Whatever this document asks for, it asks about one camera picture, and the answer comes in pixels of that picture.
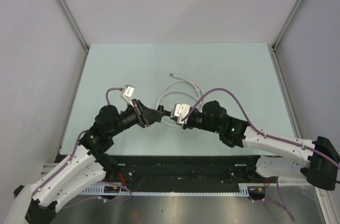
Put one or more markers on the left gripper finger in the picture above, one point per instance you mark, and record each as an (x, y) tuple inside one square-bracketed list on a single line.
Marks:
[(149, 112), (153, 118)]

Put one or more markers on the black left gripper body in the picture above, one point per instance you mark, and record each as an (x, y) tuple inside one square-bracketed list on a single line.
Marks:
[(142, 115)]

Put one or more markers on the black T-shaped pipe fitting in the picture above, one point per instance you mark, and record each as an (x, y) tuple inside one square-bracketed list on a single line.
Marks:
[(163, 111)]

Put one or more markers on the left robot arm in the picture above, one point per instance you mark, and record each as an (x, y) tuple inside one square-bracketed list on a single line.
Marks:
[(86, 165)]

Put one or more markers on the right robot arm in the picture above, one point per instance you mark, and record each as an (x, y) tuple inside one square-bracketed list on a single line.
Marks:
[(316, 160)]

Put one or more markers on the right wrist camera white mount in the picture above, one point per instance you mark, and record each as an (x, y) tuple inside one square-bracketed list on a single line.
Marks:
[(179, 112)]

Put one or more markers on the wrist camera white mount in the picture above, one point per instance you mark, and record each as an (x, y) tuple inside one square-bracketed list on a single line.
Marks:
[(179, 112), (126, 94)]

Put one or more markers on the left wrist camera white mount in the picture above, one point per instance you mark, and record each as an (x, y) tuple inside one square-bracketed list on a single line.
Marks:
[(126, 94)]

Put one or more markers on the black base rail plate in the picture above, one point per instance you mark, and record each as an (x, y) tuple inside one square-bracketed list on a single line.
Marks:
[(184, 173)]

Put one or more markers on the slotted white cable duct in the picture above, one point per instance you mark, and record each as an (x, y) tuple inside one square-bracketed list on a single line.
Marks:
[(242, 190)]

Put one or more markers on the left aluminium frame post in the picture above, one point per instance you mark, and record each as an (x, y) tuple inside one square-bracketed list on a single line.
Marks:
[(63, 6)]

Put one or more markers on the aluminium frame post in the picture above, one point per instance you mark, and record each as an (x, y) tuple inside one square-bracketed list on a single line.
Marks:
[(288, 22), (63, 6)]

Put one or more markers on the right aluminium frame post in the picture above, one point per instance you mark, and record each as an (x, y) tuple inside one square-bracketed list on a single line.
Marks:
[(288, 22)]

